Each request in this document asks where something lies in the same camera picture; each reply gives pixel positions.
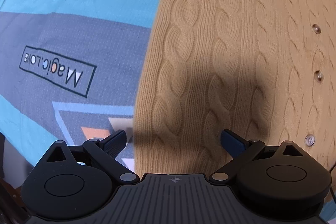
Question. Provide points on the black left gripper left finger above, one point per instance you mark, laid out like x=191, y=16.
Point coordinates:
x=102, y=154

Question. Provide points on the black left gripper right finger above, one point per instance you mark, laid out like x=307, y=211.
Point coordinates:
x=242, y=152

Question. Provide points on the tan cable-knit cardigan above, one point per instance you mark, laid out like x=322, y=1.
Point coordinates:
x=264, y=69

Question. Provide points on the blue grey printed bedsheet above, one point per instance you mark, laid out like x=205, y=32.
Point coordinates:
x=70, y=72

